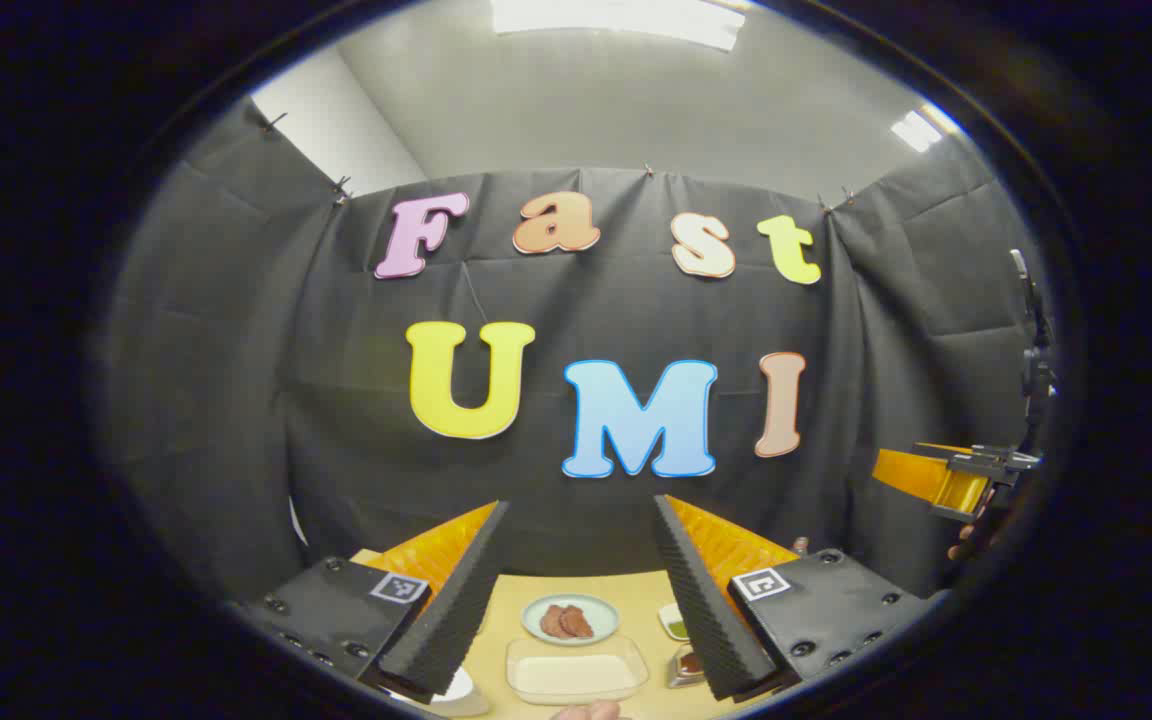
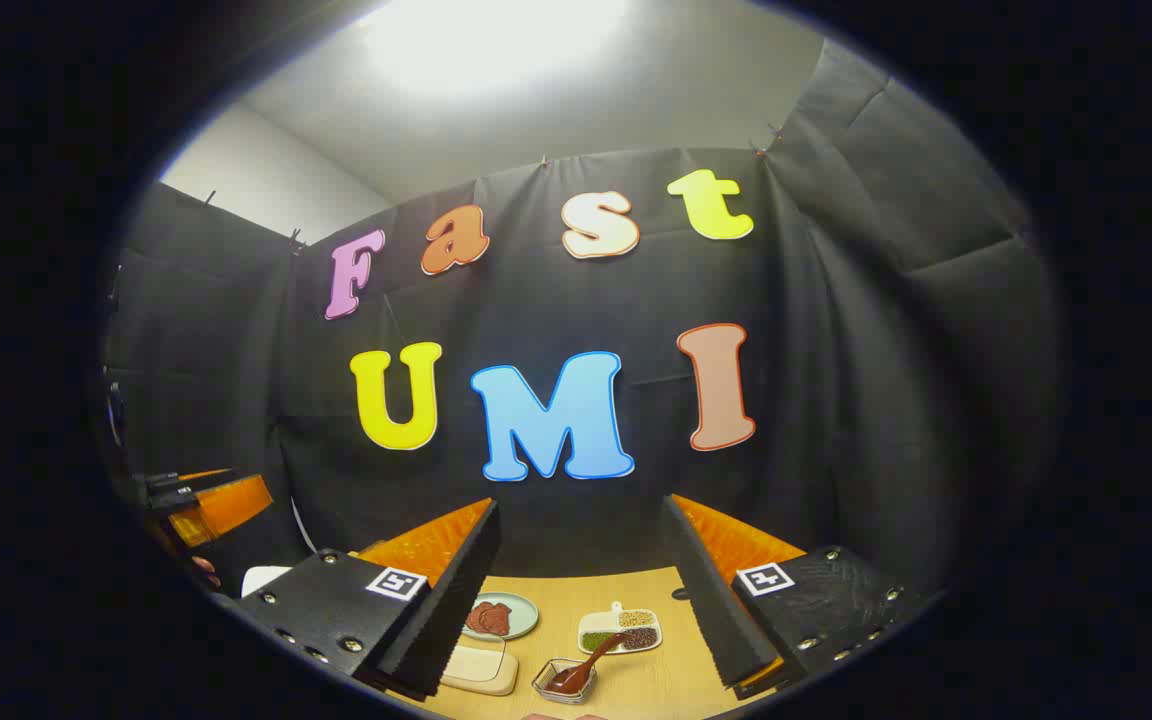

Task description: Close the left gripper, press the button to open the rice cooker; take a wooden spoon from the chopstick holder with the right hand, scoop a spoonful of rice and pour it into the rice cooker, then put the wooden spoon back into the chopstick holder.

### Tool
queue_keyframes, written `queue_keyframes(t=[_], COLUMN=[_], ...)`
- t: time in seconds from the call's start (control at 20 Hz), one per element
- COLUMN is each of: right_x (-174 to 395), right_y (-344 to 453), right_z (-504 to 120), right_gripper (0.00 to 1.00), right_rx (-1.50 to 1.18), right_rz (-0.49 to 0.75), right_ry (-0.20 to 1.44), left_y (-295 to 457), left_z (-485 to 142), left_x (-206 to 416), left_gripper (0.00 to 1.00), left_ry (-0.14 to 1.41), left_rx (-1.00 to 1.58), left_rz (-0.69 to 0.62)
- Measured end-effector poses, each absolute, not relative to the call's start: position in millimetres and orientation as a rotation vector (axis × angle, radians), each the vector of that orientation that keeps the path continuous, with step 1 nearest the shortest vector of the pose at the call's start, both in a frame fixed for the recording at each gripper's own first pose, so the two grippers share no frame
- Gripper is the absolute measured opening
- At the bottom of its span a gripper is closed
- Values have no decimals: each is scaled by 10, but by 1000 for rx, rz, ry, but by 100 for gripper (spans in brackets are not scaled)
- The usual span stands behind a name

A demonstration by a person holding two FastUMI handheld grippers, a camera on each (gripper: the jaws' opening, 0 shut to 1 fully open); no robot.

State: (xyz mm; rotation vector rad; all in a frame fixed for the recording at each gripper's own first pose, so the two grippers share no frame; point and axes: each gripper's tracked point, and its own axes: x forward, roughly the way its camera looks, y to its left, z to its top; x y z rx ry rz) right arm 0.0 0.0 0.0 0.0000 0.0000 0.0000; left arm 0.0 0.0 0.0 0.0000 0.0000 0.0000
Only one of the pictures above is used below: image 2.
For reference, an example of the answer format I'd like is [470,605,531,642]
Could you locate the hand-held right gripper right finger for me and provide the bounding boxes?
[661,493,922,701]

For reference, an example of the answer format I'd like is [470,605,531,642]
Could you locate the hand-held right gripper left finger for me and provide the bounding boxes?
[232,497,503,703]

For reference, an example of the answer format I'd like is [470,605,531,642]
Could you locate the clear box of rice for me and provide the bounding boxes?
[439,632,519,697]

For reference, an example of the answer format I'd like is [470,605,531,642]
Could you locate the white rice cooker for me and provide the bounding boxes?
[241,566,293,599]

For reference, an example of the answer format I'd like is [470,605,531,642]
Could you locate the dark wooden spoon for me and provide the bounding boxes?
[546,632,629,696]

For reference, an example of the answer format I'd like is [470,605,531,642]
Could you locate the light green plate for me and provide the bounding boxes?
[463,592,540,641]

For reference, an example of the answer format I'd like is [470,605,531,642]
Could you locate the white divided dish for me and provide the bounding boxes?
[578,601,664,656]

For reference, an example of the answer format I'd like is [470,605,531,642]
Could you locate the black backdrop cloth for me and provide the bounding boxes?
[101,40,1067,601]

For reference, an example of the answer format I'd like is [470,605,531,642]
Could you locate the long ceiling light panel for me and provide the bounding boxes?
[356,0,637,96]

